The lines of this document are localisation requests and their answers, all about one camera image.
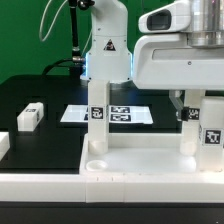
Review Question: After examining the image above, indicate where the white desk top tray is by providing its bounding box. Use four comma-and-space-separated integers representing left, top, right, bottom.
79, 132, 224, 176

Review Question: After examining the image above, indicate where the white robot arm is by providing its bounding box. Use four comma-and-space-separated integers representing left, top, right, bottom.
81, 0, 224, 91

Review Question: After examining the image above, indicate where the fiducial marker sheet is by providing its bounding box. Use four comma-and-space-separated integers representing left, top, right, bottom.
61, 105, 153, 124

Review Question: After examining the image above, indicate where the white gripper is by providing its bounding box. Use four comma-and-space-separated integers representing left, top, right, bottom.
133, 33, 224, 121

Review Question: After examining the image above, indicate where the white cable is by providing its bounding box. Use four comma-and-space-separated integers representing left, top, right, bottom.
38, 0, 69, 43

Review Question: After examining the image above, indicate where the black cable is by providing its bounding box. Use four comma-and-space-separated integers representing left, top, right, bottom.
41, 58, 75, 76

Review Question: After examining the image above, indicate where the black camera stand pole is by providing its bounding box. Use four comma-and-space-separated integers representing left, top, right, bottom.
68, 0, 95, 76

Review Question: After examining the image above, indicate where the white front fence wall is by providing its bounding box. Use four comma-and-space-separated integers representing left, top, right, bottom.
0, 173, 224, 203

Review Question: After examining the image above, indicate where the white left fence block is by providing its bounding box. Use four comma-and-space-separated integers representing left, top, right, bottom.
0, 132, 10, 161

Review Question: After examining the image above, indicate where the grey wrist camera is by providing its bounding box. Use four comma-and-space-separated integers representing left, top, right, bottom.
138, 0, 191, 33

